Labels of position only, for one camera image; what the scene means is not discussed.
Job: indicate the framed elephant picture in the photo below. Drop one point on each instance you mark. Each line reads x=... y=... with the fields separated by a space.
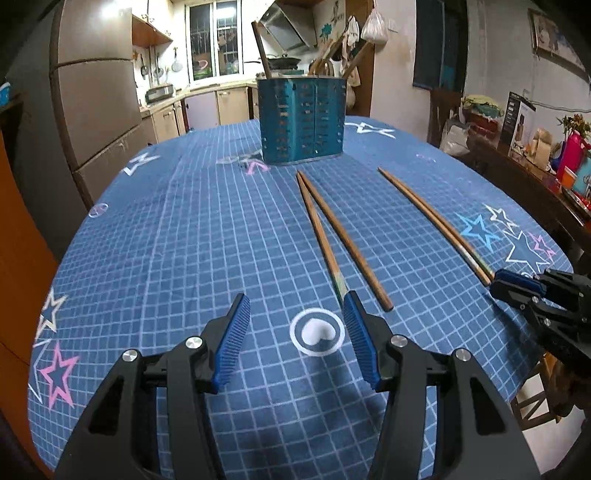
x=554 y=39

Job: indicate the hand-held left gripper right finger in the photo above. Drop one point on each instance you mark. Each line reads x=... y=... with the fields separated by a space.
x=362 y=341

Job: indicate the barred kitchen window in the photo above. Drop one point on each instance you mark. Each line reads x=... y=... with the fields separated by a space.
x=212 y=41

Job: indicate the hanging cloth bags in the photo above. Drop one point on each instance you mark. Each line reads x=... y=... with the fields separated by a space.
x=352 y=55

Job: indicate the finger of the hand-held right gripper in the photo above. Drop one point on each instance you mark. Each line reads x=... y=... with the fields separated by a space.
x=515 y=279
x=510 y=294

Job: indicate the white bag on chair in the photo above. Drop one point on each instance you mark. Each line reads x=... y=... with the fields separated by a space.
x=456 y=138

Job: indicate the hanging kitchen pans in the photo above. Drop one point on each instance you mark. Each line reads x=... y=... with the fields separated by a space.
x=159 y=64

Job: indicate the dark wooden chair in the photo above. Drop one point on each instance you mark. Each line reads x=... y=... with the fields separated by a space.
x=443 y=110

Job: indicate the dark wooden side table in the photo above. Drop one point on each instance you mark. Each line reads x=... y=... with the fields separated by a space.
x=517 y=184

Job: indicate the dark curtained window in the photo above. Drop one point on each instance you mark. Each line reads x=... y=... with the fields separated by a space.
x=438 y=46

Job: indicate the light wooden chair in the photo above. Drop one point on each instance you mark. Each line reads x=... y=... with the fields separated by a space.
x=531 y=401

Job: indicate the brown paper bag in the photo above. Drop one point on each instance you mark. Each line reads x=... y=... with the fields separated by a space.
x=540 y=145

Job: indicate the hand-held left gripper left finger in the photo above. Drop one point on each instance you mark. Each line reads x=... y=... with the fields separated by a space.
x=233 y=341

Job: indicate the orange wooden cabinet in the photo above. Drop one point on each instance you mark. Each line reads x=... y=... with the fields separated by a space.
x=18 y=277

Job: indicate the blue metal utensil holder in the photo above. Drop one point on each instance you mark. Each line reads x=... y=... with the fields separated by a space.
x=300 y=122

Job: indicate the blue checked star tablecloth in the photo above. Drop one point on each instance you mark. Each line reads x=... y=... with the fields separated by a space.
x=184 y=240

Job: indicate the black product box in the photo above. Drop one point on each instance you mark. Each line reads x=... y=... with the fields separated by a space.
x=517 y=117

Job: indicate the white plastic bag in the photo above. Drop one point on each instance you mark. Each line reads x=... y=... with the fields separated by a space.
x=373 y=27

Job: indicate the steel range hood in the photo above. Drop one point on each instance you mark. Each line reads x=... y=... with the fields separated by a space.
x=288 y=25

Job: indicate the pink bottle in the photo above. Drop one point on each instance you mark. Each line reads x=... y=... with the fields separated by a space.
x=572 y=159

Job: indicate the cream kitchen base cabinets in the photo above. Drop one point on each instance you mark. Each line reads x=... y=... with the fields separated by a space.
x=203 y=110

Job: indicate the black wok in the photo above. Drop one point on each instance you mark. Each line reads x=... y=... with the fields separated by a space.
x=284 y=61

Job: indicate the wall kitchen cabinet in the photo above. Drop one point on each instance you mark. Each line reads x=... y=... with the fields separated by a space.
x=150 y=23

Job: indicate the grey refrigerator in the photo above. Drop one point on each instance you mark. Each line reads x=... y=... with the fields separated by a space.
x=97 y=101

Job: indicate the blue lidded jar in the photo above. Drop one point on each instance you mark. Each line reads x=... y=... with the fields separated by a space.
x=4 y=93

